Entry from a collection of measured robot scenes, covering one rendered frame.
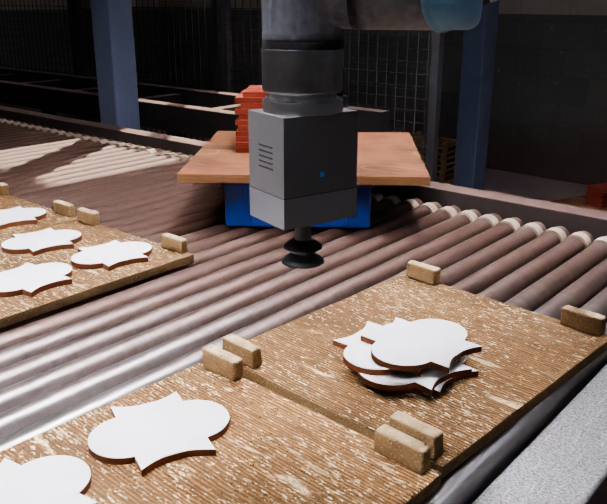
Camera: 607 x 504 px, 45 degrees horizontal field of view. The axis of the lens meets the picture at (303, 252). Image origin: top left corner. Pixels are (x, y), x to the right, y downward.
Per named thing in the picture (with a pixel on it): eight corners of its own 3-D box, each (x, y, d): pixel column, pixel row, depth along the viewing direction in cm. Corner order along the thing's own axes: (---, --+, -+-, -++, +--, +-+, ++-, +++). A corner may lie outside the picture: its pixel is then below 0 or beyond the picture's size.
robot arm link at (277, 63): (246, 47, 68) (318, 44, 72) (247, 97, 69) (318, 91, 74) (290, 51, 62) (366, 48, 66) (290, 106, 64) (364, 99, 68)
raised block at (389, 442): (432, 468, 72) (434, 444, 71) (422, 477, 70) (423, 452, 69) (383, 444, 76) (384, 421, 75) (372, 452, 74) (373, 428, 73)
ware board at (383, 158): (408, 139, 191) (409, 132, 190) (430, 185, 144) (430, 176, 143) (218, 137, 193) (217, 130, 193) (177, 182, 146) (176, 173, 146)
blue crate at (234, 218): (368, 192, 180) (369, 151, 176) (372, 229, 150) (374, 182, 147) (242, 190, 181) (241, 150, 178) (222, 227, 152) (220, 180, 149)
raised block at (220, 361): (245, 377, 89) (244, 357, 88) (233, 383, 87) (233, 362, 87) (212, 361, 93) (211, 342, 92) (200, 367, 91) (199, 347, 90)
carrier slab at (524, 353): (612, 346, 100) (614, 335, 100) (441, 480, 72) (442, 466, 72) (405, 281, 123) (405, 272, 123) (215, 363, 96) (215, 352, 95)
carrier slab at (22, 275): (194, 262, 132) (193, 239, 131) (-27, 338, 103) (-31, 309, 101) (82, 225, 154) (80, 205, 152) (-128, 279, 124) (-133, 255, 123)
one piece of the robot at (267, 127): (308, 63, 75) (308, 217, 80) (231, 67, 70) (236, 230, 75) (368, 70, 67) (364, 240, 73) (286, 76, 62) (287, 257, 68)
